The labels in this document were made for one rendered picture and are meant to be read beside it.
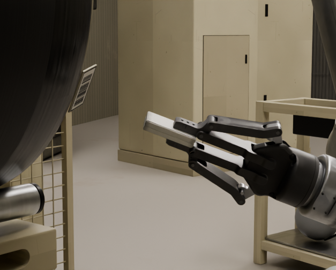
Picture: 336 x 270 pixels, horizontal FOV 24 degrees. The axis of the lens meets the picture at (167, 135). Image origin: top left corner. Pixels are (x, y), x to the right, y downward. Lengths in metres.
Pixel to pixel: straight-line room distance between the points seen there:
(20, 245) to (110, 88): 9.35
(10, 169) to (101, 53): 9.12
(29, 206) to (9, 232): 0.04
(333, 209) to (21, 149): 0.41
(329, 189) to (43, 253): 0.39
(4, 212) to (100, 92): 9.07
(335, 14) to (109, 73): 9.71
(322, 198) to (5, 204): 0.42
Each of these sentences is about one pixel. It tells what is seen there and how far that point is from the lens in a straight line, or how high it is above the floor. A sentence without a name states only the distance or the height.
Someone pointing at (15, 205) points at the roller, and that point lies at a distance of 1.06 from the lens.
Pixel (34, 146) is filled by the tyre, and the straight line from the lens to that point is 0.99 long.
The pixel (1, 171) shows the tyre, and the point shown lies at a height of 0.96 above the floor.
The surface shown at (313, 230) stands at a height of 0.21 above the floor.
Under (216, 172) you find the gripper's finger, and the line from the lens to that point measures 1.05.
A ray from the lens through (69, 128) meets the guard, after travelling 1.77.
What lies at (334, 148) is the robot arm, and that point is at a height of 0.96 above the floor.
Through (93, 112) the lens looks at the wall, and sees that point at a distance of 9.93.
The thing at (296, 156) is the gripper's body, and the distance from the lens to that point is 1.04.
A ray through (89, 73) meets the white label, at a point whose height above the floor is 1.08.
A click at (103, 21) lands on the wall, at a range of 10.18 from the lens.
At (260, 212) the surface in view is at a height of 0.26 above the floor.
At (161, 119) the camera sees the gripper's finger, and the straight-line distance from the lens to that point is 1.03.
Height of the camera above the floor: 1.13
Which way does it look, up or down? 8 degrees down
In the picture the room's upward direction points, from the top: straight up
